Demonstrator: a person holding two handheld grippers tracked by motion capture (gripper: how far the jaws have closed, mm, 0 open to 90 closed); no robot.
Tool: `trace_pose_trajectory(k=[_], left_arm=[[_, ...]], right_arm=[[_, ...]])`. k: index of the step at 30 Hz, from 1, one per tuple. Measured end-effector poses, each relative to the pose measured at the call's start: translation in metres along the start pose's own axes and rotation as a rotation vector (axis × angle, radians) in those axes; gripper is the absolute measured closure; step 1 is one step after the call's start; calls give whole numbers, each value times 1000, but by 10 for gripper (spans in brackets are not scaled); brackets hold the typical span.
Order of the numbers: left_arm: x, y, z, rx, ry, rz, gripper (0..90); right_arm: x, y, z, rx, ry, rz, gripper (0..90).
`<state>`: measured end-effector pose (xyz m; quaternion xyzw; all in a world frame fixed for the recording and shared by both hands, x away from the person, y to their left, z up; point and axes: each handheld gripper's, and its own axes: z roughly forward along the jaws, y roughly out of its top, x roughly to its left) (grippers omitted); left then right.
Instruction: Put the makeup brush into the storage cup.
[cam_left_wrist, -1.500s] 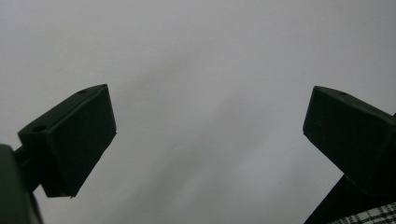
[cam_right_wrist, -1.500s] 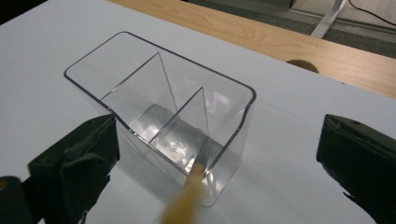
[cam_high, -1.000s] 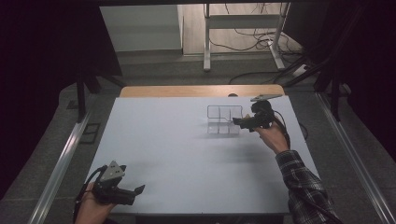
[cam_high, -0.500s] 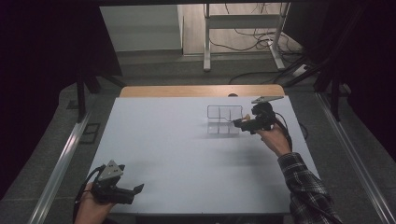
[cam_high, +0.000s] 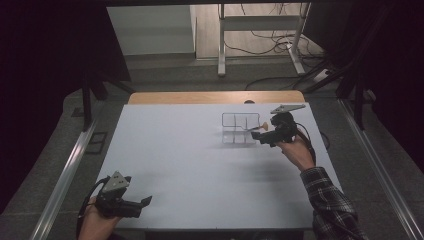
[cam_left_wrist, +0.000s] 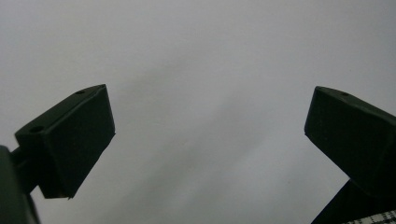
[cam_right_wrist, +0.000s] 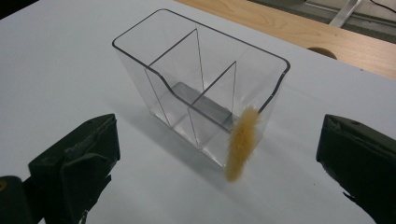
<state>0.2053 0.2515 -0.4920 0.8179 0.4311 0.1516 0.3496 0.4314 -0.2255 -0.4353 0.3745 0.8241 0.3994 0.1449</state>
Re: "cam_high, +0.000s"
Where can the wooden table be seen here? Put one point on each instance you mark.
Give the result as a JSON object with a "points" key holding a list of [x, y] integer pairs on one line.
{"points": [[213, 97]]}

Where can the white cabinet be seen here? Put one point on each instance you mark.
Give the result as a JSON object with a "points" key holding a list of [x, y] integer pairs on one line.
{"points": [[150, 30]]}

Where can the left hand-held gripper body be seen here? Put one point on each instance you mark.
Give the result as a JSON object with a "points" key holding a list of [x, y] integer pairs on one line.
{"points": [[116, 201]]}

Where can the clear acrylic organizer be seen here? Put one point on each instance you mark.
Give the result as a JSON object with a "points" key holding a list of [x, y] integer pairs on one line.
{"points": [[238, 131]]}

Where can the person's right hand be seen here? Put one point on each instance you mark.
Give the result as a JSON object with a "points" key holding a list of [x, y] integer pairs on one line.
{"points": [[298, 153]]}

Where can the white metal desk frame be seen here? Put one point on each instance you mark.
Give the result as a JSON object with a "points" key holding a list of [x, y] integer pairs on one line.
{"points": [[260, 22]]}

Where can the person's left hand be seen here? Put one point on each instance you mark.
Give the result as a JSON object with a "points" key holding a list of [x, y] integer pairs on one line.
{"points": [[96, 225]]}

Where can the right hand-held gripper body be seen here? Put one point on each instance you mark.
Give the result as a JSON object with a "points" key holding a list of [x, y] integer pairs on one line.
{"points": [[283, 128]]}

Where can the aluminium rail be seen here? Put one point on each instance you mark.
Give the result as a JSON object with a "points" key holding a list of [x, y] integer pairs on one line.
{"points": [[376, 156], [68, 173]]}

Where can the white power strip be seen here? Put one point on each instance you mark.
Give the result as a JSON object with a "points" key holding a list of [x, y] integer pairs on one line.
{"points": [[321, 75]]}

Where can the black metal stand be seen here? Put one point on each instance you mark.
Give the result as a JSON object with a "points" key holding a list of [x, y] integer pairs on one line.
{"points": [[359, 106], [87, 103]]}

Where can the dark round table grommet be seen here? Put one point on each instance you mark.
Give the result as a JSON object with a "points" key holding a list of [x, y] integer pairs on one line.
{"points": [[249, 102]]}

